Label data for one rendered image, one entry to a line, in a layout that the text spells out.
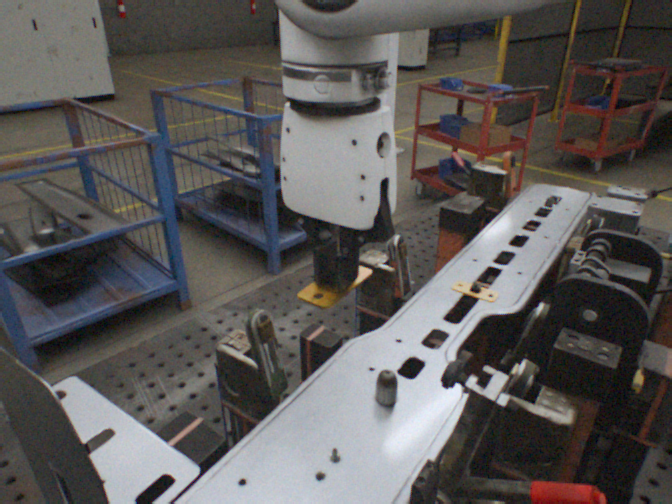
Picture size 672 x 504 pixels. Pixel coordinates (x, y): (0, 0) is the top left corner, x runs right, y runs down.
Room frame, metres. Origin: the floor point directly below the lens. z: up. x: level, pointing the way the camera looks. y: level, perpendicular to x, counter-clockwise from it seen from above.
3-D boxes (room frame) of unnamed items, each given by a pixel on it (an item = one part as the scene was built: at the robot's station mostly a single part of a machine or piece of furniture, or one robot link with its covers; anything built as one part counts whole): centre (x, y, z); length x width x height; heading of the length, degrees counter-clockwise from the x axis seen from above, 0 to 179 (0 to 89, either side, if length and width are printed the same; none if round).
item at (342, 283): (0.40, -0.02, 1.29); 0.03 x 0.03 x 0.07; 55
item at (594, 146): (4.64, -2.52, 0.49); 0.81 x 0.46 x 0.97; 123
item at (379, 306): (0.84, -0.09, 0.87); 0.12 x 0.09 x 0.35; 55
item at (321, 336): (0.66, 0.03, 0.84); 0.11 x 0.08 x 0.29; 55
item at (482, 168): (1.37, -0.46, 0.88); 0.15 x 0.11 x 0.36; 55
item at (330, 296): (0.41, 0.00, 1.26); 0.08 x 0.04 x 0.01; 145
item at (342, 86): (0.41, 0.00, 1.44); 0.09 x 0.08 x 0.03; 55
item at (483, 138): (3.58, -1.01, 0.49); 0.81 x 0.47 x 0.97; 29
